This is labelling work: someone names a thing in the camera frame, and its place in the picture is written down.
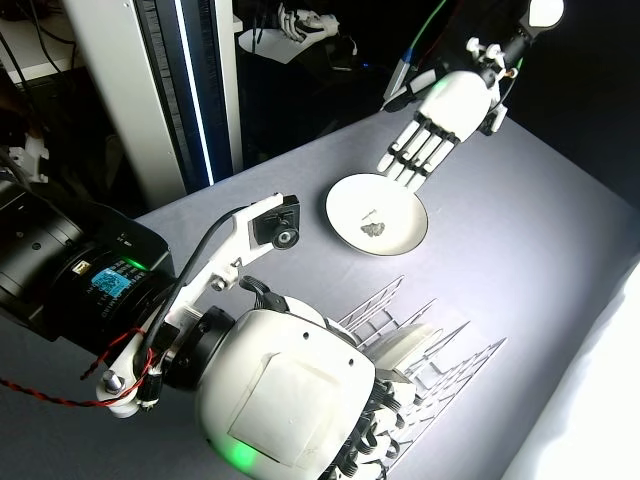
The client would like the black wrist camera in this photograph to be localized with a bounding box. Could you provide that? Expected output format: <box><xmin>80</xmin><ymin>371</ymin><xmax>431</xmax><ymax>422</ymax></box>
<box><xmin>248</xmin><ymin>194</ymin><xmax>302</xmax><ymax>251</ymax></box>

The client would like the white ceramic plate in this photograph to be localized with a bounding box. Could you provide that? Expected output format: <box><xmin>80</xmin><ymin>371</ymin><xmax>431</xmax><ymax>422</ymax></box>
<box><xmin>367</xmin><ymin>322</ymin><xmax>441</xmax><ymax>374</ymax></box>
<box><xmin>324</xmin><ymin>172</ymin><xmax>430</xmax><ymax>259</ymax></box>

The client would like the green cable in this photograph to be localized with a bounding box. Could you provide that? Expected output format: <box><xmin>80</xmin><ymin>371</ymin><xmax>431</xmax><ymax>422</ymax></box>
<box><xmin>408</xmin><ymin>0</ymin><xmax>450</xmax><ymax>57</ymax></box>

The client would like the white sheet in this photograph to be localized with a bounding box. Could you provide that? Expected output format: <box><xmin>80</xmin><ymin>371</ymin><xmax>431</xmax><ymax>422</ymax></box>
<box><xmin>237</xmin><ymin>27</ymin><xmax>331</xmax><ymax>66</ymax></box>

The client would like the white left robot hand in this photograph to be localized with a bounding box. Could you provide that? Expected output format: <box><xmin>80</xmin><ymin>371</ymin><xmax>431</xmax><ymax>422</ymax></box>
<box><xmin>377</xmin><ymin>67</ymin><xmax>503</xmax><ymax>195</ymax></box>

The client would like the spare white robot hand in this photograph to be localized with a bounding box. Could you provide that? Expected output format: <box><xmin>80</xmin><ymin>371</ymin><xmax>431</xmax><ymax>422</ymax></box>
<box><xmin>277</xmin><ymin>2</ymin><xmax>341</xmax><ymax>44</ymax></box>

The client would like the red and black twisted wire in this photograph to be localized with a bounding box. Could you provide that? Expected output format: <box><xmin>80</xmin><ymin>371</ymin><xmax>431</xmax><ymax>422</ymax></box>
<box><xmin>0</xmin><ymin>324</ymin><xmax>156</xmax><ymax>409</ymax></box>

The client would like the metal wire dish rack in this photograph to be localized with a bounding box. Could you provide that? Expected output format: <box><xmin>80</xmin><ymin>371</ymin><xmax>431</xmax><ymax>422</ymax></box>
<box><xmin>337</xmin><ymin>274</ymin><xmax>509</xmax><ymax>471</ymax></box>

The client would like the white right camera bracket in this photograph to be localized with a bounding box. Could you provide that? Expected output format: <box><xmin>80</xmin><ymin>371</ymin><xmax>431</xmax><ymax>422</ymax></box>
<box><xmin>94</xmin><ymin>192</ymin><xmax>286</xmax><ymax>419</ymax></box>

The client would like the black camera cable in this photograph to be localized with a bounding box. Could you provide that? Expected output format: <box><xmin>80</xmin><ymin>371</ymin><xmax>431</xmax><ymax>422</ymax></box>
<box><xmin>141</xmin><ymin>203</ymin><xmax>254</xmax><ymax>409</ymax></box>

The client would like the white robot column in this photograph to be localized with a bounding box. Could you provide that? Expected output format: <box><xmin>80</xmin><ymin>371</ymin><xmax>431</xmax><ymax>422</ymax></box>
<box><xmin>62</xmin><ymin>0</ymin><xmax>245</xmax><ymax>209</ymax></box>

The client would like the white plastic part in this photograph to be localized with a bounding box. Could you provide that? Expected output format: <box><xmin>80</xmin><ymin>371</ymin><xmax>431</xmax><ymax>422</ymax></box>
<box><xmin>7</xmin><ymin>133</ymin><xmax>51</xmax><ymax>185</ymax></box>

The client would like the white desk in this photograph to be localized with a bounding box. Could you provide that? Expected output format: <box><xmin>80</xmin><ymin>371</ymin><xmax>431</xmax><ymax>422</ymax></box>
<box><xmin>0</xmin><ymin>17</ymin><xmax>76</xmax><ymax>84</ymax></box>

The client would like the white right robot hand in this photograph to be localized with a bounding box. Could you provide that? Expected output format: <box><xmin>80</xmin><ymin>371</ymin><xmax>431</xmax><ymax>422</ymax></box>
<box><xmin>193</xmin><ymin>276</ymin><xmax>420</xmax><ymax>480</ymax></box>

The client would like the white camera bracket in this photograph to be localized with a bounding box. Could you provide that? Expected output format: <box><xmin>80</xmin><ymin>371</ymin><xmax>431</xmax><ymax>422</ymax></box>
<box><xmin>94</xmin><ymin>192</ymin><xmax>286</xmax><ymax>419</ymax></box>
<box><xmin>464</xmin><ymin>37</ymin><xmax>510</xmax><ymax>137</ymax></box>

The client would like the white left camera bracket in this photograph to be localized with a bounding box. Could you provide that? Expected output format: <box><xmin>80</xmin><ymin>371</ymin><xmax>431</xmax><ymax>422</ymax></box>
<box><xmin>464</xmin><ymin>37</ymin><xmax>510</xmax><ymax>137</ymax></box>

